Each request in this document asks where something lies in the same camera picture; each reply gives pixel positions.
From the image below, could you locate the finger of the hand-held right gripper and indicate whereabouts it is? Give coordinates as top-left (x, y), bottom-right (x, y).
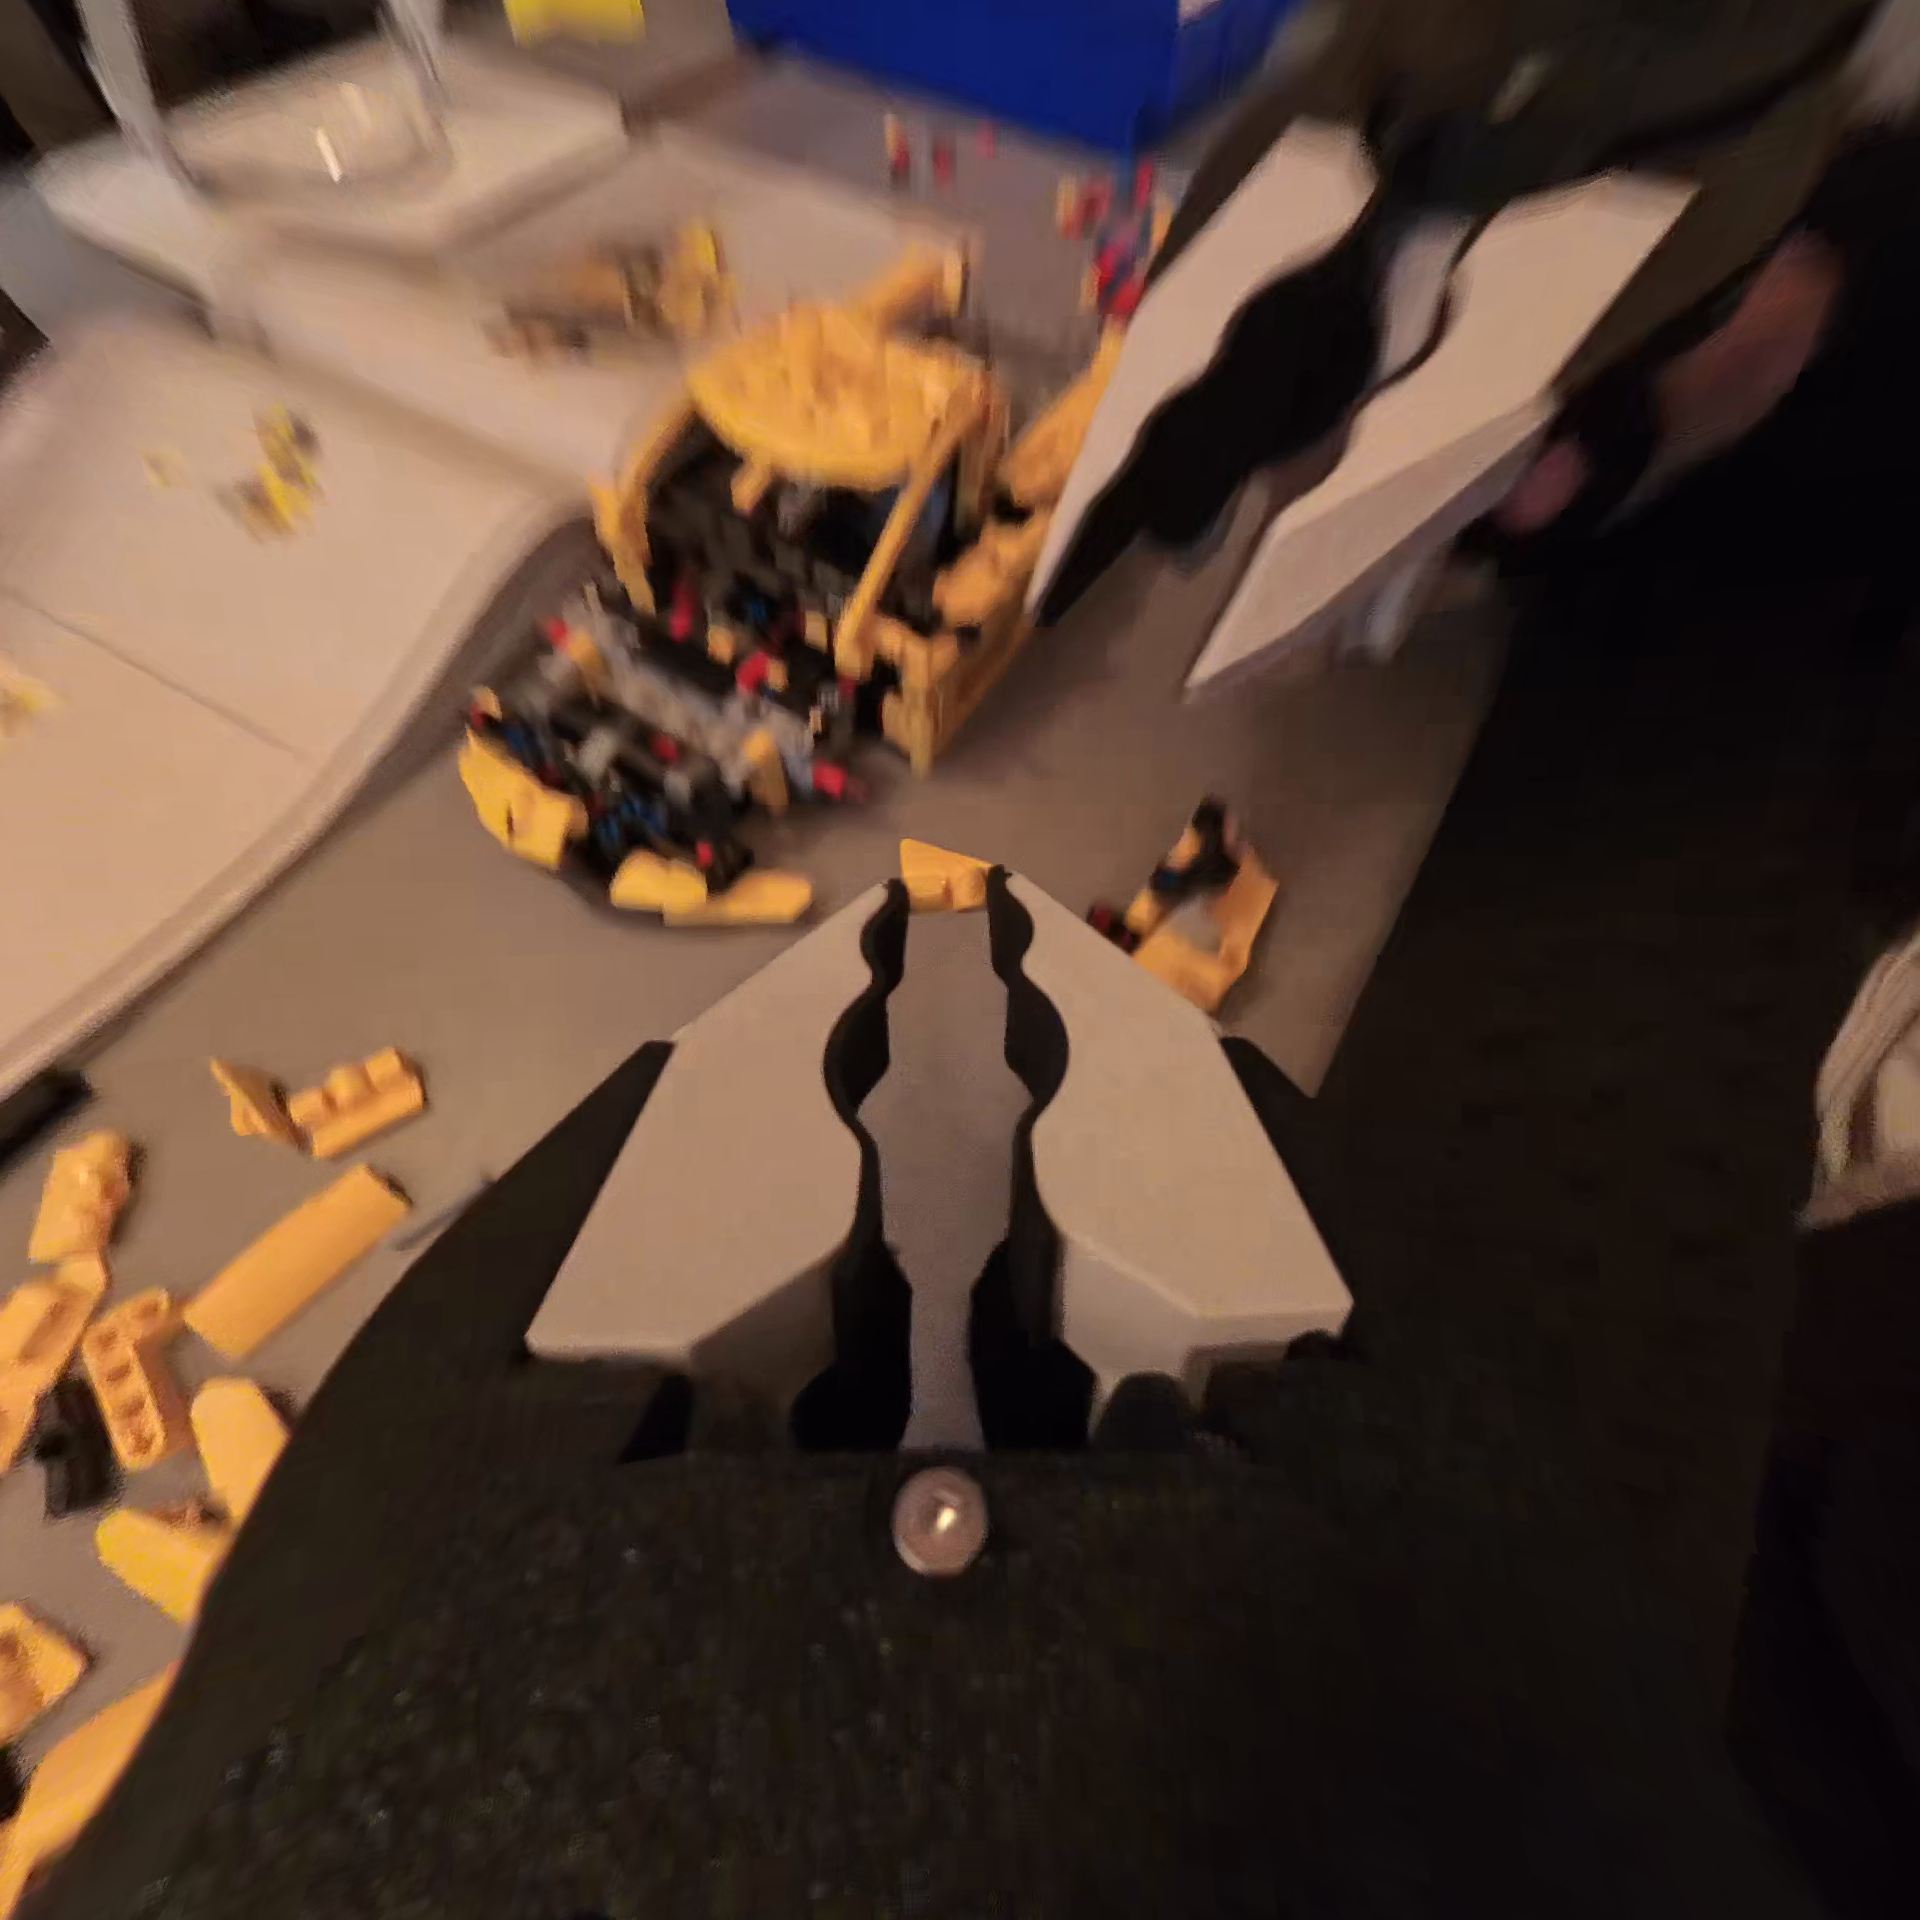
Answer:
top-left (1184, 180), bottom-right (1704, 697)
top-left (1028, 122), bottom-right (1421, 624)

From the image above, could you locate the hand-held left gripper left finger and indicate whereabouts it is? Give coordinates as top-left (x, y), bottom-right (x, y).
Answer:
top-left (524, 882), bottom-right (910, 1380)

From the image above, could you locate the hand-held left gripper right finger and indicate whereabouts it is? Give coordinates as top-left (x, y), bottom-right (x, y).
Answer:
top-left (989, 868), bottom-right (1355, 1397)

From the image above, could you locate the yellow brick subassembly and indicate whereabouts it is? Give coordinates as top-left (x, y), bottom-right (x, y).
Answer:
top-left (1087, 802), bottom-right (1279, 1016)

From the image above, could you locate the yellow brick car model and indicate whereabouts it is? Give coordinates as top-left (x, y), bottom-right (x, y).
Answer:
top-left (457, 249), bottom-right (1127, 923)

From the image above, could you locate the small yellow brick connector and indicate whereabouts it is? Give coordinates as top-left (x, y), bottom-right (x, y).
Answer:
top-left (898, 841), bottom-right (1000, 914)

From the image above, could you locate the grey desk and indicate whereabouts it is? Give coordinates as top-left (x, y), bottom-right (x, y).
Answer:
top-left (0, 29), bottom-right (1519, 1802)

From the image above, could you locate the person's right hand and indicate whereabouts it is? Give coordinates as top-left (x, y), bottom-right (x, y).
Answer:
top-left (1500, 225), bottom-right (1855, 543)

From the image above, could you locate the pile of small coloured pins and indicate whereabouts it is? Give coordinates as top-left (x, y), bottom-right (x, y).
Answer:
top-left (877, 111), bottom-right (1177, 323)

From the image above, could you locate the blue plastic bin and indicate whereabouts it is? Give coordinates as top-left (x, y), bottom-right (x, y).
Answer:
top-left (728, 0), bottom-right (1305, 154)

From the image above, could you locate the pile of yellow brick pieces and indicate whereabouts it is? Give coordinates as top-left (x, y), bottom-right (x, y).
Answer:
top-left (0, 1046), bottom-right (426, 1890)

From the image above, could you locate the open instruction booklet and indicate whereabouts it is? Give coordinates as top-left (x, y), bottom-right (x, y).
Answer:
top-left (0, 150), bottom-right (900, 1104)

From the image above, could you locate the white document stand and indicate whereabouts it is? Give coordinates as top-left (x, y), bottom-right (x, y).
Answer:
top-left (28, 0), bottom-right (633, 257)

